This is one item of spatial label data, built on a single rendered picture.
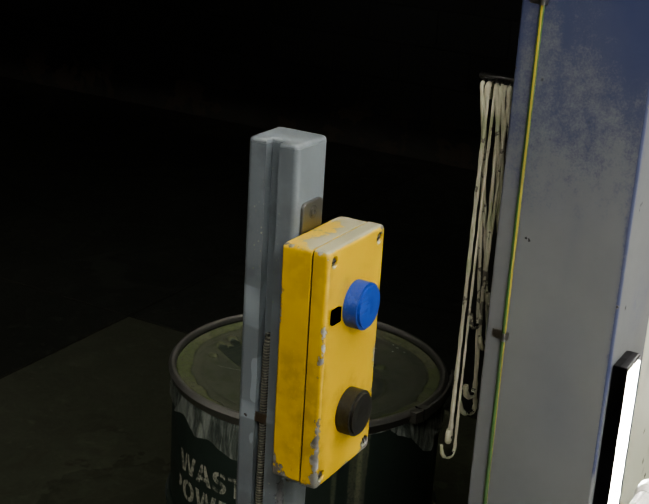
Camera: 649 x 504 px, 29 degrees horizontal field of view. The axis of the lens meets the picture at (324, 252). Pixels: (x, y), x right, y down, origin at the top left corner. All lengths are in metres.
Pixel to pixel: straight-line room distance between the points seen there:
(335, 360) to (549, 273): 0.51
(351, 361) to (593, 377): 0.51
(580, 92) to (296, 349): 0.57
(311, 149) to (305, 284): 0.14
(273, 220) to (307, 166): 0.07
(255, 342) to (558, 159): 0.53
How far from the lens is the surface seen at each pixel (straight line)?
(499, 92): 1.73
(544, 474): 1.81
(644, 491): 1.61
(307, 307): 1.23
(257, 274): 1.29
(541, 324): 1.73
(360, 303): 1.25
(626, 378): 1.73
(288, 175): 1.24
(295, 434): 1.29
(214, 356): 2.64
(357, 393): 1.30
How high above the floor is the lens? 1.95
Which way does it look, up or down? 19 degrees down
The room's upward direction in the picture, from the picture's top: 4 degrees clockwise
